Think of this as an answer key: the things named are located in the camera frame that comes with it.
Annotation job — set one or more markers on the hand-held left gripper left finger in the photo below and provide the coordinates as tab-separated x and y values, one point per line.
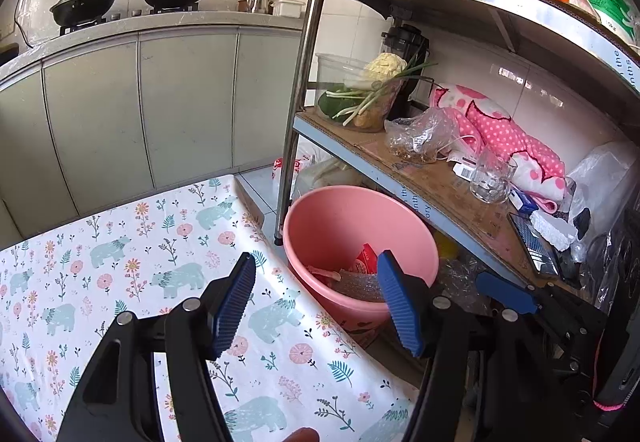
232	307

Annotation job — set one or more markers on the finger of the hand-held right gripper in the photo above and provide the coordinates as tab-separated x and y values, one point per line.
505	294

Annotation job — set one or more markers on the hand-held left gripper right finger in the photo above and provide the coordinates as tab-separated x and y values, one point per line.
400	307

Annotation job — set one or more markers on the red patterned cardboard box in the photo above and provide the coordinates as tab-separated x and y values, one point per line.
367	259

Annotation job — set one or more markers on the pink plastic bucket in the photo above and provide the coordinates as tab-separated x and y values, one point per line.
340	222

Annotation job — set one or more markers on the person's left hand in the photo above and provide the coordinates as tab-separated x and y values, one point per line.
300	435

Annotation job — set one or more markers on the smartphone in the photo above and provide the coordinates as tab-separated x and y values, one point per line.
532	244

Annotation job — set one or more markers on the white foam piece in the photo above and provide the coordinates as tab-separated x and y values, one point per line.
552	228

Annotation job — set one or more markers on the floral bear print tablecloth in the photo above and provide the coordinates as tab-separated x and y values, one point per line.
150	272

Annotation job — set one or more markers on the small blue white box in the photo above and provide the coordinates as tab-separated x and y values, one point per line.
525	202

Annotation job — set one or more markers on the drinking glass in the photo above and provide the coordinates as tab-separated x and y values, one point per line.
492	177

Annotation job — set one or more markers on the dark plastic bag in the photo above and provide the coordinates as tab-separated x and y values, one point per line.
620	262

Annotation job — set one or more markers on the metal storage rack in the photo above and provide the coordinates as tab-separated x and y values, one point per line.
450	182

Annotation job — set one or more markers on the white paper tag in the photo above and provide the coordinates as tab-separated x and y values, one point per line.
462	169

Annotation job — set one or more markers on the pink polka dot cloth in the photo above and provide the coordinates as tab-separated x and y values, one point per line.
500	131

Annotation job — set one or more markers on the clear plastic bag with scraps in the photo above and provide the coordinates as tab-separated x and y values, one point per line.
420	136

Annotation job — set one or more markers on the green pepper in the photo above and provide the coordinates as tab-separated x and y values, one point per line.
332	104

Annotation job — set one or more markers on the green onions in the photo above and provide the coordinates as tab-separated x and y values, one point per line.
380	91

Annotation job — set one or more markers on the grey kitchen cabinet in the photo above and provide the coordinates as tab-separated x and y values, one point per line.
150	96

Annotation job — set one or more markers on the cauliflower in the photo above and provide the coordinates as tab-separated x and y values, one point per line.
384	64

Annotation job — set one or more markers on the clear plastic container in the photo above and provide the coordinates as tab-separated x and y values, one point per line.
340	66

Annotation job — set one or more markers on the black blender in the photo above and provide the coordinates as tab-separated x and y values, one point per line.
407	46

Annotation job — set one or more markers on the small copper pot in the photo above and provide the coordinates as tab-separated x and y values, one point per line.
242	5

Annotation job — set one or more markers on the white plastic container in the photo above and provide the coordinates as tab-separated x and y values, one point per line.
289	7

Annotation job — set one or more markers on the gas stove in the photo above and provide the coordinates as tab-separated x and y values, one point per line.
125	16

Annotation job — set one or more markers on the black wok with lid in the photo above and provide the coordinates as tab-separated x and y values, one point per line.
82	4

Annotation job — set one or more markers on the black electric cooker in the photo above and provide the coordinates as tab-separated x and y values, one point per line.
5	51

